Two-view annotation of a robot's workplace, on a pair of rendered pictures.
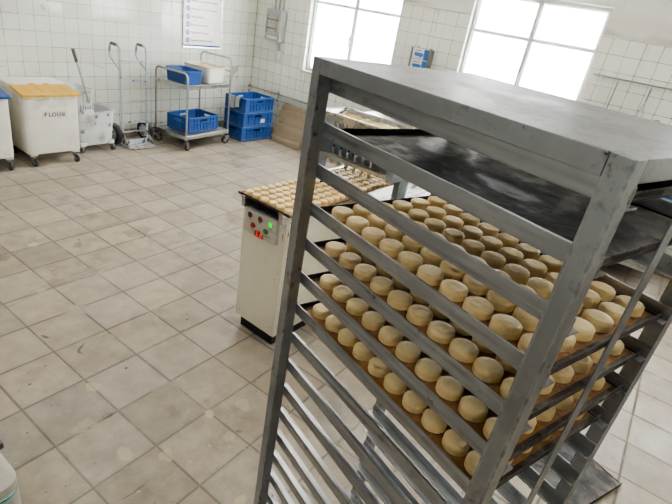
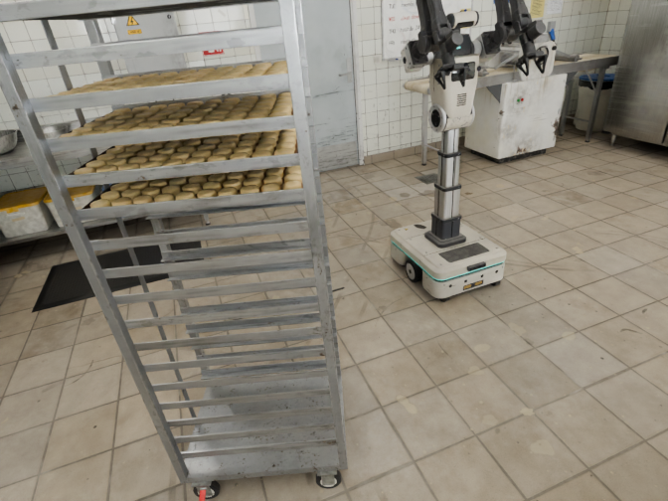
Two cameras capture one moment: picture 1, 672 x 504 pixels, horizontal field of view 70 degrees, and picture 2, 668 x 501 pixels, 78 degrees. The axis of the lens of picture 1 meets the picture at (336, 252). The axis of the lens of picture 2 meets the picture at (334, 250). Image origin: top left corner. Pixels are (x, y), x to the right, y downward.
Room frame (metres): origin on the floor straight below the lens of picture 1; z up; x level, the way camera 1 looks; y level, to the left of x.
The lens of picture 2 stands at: (1.97, -0.97, 1.62)
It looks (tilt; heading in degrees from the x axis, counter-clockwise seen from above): 30 degrees down; 131
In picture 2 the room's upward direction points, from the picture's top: 6 degrees counter-clockwise
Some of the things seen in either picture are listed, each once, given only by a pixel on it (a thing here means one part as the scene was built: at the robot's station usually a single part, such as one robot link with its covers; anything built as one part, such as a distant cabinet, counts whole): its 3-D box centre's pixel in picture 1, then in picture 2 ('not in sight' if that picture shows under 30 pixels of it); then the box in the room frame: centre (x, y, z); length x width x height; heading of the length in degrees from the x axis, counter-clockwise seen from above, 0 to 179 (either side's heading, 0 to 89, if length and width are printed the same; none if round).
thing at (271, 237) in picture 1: (261, 226); not in sight; (2.45, 0.43, 0.77); 0.24 x 0.04 x 0.14; 56
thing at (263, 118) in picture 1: (248, 116); not in sight; (7.12, 1.62, 0.30); 0.60 x 0.40 x 0.20; 148
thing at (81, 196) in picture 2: not in sight; (77, 201); (-2.07, 0.28, 0.36); 0.47 x 0.38 x 0.26; 148
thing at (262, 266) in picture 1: (297, 258); not in sight; (2.75, 0.23, 0.45); 0.70 x 0.34 x 0.90; 146
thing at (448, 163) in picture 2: not in sight; (447, 182); (0.97, 1.35, 0.65); 0.11 x 0.11 x 0.40; 58
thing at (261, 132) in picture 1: (247, 130); not in sight; (7.12, 1.62, 0.10); 0.60 x 0.40 x 0.20; 146
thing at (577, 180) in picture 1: (438, 124); not in sight; (0.80, -0.12, 1.77); 0.64 x 0.03 x 0.03; 40
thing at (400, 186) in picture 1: (359, 164); not in sight; (3.17, -0.05, 1.01); 0.72 x 0.33 x 0.34; 56
